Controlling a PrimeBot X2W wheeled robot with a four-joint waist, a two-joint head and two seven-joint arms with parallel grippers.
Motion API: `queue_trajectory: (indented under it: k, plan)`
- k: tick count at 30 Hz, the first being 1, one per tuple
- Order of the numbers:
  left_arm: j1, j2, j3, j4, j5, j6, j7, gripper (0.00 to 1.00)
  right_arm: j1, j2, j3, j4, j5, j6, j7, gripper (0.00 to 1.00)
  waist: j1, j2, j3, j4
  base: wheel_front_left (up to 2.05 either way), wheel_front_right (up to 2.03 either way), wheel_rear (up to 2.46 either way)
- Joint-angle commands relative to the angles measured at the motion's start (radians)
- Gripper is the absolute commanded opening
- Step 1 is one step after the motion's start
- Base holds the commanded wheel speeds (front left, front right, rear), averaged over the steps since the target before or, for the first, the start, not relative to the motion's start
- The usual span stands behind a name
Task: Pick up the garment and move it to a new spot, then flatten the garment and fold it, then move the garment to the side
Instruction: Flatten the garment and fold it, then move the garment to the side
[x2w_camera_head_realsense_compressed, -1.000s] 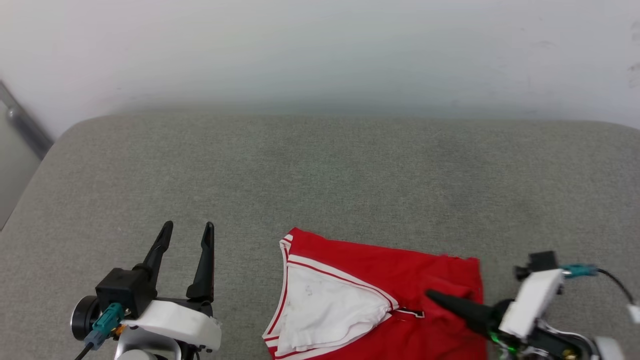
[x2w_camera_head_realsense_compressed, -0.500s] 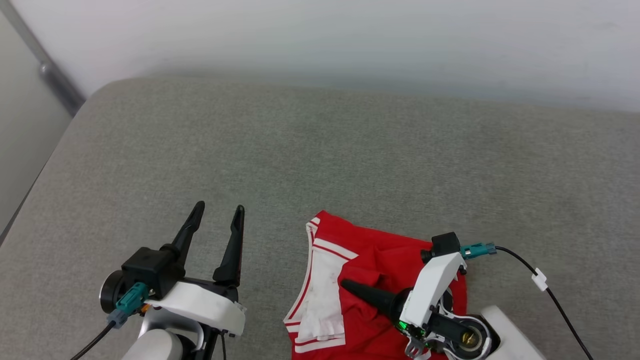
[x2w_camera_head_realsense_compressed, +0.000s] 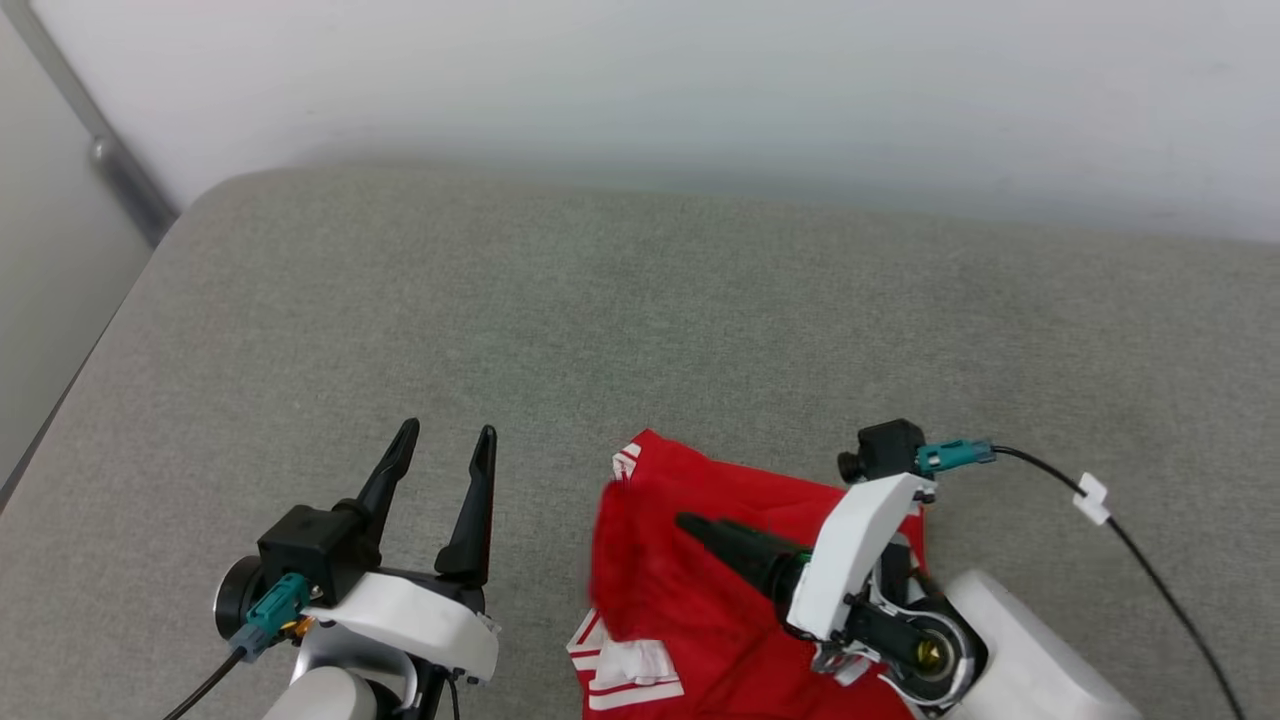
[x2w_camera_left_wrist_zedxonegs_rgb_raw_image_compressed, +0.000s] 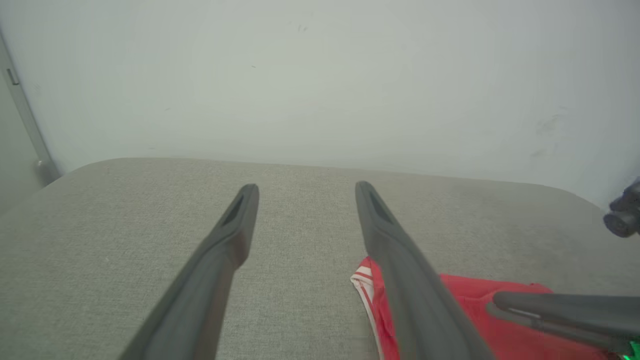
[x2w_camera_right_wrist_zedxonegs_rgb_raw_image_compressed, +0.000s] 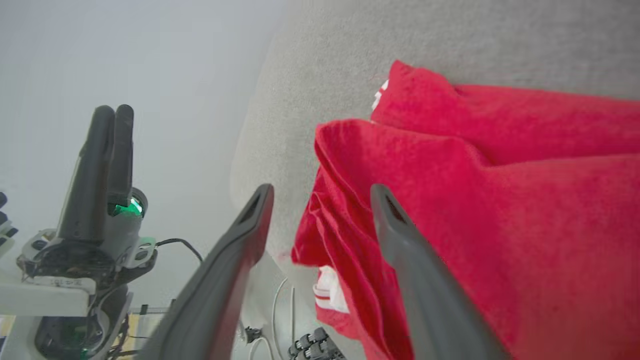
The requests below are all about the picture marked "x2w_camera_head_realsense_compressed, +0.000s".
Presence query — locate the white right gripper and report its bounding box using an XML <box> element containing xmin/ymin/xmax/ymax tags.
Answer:
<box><xmin>675</xmin><ymin>472</ymin><xmax>991</xmax><ymax>715</ymax></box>

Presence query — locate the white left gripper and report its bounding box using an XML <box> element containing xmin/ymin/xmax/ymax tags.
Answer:
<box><xmin>298</xmin><ymin>418</ymin><xmax>501</xmax><ymax>720</ymax></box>

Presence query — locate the red jersey with white trim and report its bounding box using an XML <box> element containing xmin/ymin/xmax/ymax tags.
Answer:
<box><xmin>566</xmin><ymin>429</ymin><xmax>927</xmax><ymax>720</ymax></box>

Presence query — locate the grey fabric sofa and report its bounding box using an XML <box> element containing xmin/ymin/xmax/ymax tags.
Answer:
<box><xmin>0</xmin><ymin>165</ymin><xmax>1280</xmax><ymax>720</ymax></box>

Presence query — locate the teal left camera connector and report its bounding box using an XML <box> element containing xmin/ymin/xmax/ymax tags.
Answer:
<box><xmin>242</xmin><ymin>573</ymin><xmax>313</xmax><ymax>658</ymax></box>

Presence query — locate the teal camera connector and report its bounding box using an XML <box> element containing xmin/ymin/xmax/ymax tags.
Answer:
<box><xmin>917</xmin><ymin>439</ymin><xmax>997</xmax><ymax>477</ymax></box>
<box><xmin>242</xmin><ymin>573</ymin><xmax>313</xmax><ymax>658</ymax></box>

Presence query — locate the teal right camera connector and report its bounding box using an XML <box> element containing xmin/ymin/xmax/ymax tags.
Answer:
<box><xmin>917</xmin><ymin>439</ymin><xmax>997</xmax><ymax>477</ymax></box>

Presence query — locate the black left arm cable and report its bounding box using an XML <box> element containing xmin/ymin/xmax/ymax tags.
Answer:
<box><xmin>163</xmin><ymin>648</ymin><xmax>251</xmax><ymax>720</ymax></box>

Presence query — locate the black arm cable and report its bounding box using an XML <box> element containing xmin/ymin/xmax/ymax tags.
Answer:
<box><xmin>990</xmin><ymin>445</ymin><xmax>1248</xmax><ymax>720</ymax></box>
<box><xmin>163</xmin><ymin>648</ymin><xmax>251</xmax><ymax>720</ymax></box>

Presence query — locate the white cable clip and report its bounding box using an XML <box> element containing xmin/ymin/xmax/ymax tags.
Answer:
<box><xmin>1073</xmin><ymin>473</ymin><xmax>1112</xmax><ymax>527</ymax></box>

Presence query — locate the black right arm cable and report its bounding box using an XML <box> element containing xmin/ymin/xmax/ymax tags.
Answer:
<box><xmin>990</xmin><ymin>445</ymin><xmax>1248</xmax><ymax>720</ymax></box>

